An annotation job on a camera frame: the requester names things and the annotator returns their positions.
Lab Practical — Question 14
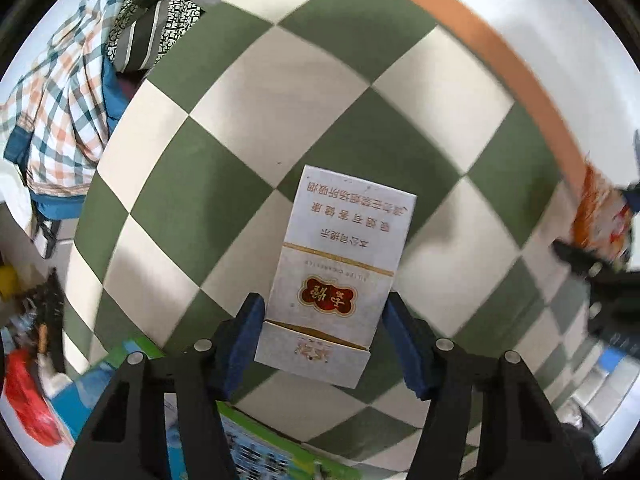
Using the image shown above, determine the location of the red plastic bag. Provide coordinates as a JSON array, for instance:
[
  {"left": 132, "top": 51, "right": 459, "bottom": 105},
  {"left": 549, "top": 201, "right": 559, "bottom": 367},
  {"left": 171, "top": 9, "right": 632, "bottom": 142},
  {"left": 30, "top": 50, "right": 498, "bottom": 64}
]
[{"left": 2, "top": 350, "right": 63, "bottom": 448}]

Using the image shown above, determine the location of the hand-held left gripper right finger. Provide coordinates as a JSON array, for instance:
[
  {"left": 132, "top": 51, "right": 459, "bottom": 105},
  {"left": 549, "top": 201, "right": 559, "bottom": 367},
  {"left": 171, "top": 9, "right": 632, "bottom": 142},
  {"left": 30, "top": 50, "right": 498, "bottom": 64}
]
[{"left": 382, "top": 291, "right": 588, "bottom": 480}]

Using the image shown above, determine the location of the green white checkered tablecloth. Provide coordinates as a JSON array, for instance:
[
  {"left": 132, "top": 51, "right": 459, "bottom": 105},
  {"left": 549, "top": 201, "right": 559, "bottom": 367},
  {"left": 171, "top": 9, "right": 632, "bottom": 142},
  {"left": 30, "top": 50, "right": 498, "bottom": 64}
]
[{"left": 62, "top": 0, "right": 640, "bottom": 476}]

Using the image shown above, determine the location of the orange cartoon snack packet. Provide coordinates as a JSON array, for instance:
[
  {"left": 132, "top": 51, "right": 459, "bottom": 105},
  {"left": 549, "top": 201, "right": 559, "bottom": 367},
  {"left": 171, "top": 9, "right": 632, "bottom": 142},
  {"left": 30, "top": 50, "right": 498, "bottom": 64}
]
[{"left": 570, "top": 162, "right": 633, "bottom": 261}]

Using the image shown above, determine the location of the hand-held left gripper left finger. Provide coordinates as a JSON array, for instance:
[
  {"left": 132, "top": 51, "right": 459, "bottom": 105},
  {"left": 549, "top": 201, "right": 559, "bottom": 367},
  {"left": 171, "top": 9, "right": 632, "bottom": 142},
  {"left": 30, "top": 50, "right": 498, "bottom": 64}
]
[{"left": 61, "top": 292, "right": 266, "bottom": 480}]

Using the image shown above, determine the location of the plaid checked shirt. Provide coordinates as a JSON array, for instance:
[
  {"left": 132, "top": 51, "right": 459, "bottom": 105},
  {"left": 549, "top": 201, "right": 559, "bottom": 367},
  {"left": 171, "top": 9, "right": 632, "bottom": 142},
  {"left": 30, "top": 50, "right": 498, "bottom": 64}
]
[{"left": 0, "top": 0, "right": 156, "bottom": 208}]

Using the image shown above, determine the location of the person's black fleece clothing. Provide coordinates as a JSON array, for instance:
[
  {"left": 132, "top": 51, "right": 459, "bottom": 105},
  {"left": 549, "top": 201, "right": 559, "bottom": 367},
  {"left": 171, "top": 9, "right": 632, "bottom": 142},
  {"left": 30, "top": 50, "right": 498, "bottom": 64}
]
[{"left": 560, "top": 425, "right": 606, "bottom": 480}]

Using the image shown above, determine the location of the printed cardboard box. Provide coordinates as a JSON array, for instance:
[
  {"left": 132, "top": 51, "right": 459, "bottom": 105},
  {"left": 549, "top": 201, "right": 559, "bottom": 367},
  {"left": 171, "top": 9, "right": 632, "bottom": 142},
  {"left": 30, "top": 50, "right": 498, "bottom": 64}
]
[{"left": 47, "top": 337, "right": 401, "bottom": 480}]

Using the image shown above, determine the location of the black white patterned cloth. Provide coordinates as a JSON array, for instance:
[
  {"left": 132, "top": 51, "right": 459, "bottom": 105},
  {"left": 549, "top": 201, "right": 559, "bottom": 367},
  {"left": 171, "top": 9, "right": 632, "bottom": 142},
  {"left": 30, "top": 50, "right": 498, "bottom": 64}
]
[{"left": 106, "top": 0, "right": 206, "bottom": 75}]

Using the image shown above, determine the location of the white goose plush toy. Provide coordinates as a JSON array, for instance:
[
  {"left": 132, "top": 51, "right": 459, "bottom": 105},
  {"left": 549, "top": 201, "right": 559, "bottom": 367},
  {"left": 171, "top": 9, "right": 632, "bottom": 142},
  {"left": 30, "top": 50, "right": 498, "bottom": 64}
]
[{"left": 35, "top": 324, "right": 73, "bottom": 397}]

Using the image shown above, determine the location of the white cigarette box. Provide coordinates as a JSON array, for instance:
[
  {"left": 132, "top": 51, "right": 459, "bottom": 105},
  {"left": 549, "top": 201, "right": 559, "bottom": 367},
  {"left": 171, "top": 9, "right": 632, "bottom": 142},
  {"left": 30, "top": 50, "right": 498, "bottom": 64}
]
[{"left": 254, "top": 164, "right": 418, "bottom": 390}]

